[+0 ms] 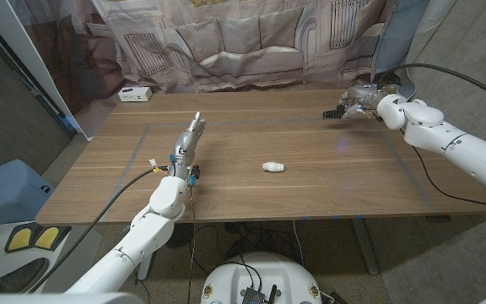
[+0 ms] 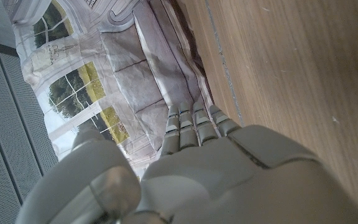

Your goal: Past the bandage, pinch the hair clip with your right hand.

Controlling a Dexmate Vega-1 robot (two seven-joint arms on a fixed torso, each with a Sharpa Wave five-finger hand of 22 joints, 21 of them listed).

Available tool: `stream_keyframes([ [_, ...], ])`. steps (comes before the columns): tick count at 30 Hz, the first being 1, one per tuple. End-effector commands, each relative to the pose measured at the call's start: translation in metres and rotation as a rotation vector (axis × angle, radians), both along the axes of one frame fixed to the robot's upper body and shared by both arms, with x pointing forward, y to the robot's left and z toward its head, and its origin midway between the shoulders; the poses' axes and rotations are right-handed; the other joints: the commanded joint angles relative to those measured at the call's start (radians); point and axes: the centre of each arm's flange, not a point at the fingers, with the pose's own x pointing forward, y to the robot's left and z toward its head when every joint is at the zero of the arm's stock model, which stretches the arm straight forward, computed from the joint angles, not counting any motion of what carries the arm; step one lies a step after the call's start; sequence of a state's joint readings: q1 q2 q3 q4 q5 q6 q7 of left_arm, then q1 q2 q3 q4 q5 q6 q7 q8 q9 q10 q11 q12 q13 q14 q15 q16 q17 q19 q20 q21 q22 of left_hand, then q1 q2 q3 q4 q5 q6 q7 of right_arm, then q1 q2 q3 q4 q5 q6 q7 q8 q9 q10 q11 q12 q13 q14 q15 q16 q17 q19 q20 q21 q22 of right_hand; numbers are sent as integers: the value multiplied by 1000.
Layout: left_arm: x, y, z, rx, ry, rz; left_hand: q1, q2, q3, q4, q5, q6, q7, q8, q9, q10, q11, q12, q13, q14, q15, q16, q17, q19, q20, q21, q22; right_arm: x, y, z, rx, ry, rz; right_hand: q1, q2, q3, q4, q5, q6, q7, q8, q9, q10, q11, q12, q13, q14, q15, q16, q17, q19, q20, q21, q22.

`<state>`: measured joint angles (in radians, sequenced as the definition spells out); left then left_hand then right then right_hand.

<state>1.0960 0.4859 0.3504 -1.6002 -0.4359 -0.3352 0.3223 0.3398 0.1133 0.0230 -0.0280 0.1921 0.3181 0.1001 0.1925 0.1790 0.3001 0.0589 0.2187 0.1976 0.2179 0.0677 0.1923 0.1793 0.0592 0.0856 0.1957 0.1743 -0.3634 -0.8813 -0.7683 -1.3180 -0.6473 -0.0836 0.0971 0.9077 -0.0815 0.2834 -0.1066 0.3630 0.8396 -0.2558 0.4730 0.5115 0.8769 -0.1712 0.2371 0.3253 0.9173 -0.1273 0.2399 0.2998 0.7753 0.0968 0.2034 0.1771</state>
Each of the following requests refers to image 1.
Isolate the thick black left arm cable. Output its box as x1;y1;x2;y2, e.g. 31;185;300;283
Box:
25;166;170;294

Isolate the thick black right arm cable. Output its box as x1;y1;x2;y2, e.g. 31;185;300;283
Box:
376;62;486;107

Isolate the black round floor object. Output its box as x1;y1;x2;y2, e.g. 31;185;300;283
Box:
173;222;196;249

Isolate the yellow black foot pedal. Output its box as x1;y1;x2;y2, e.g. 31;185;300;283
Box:
31;225;73;252
4;223;37;254

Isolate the printed room backdrop cloth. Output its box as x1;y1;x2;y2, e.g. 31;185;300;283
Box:
8;0;457;140

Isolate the white table leg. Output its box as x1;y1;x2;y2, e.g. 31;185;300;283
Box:
137;255;155;282

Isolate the thin black left wrist cable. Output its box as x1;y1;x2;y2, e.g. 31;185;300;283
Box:
185;185;197;304

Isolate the white partition panel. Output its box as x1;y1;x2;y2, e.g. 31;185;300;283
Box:
0;0;95;141

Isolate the black electronics module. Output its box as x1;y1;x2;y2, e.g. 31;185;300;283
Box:
240;285;278;304

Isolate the white power strip box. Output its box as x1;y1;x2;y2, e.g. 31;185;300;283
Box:
117;86;154;103

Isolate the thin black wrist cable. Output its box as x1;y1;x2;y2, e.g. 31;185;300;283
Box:
185;185;197;304
399;128;486;212

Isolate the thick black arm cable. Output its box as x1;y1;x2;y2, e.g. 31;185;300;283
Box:
376;62;486;107
25;166;170;294

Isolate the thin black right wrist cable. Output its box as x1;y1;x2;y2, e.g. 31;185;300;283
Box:
399;128;486;212

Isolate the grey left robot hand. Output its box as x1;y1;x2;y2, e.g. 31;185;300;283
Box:
169;111;207;167

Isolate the grey table leg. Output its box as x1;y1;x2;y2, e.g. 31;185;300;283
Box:
350;218;380;276

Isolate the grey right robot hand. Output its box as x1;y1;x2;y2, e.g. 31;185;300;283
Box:
337;83;390;120

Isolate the black floor cable tangle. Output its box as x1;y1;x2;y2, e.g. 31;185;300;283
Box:
187;221;307;275

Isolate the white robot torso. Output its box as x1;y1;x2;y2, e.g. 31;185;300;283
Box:
0;290;486;304

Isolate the black claw hair clip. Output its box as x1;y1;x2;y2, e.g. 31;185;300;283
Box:
322;105;348;121

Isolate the blue-grey plastic bin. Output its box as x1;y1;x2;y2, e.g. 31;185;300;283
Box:
0;159;57;231

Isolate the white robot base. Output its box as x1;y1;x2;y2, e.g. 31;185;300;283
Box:
200;252;323;304

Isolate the large black shoe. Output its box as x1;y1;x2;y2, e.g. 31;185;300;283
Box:
0;257;50;294

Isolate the white floor cable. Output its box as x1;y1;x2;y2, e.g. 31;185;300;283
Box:
292;220;306;268

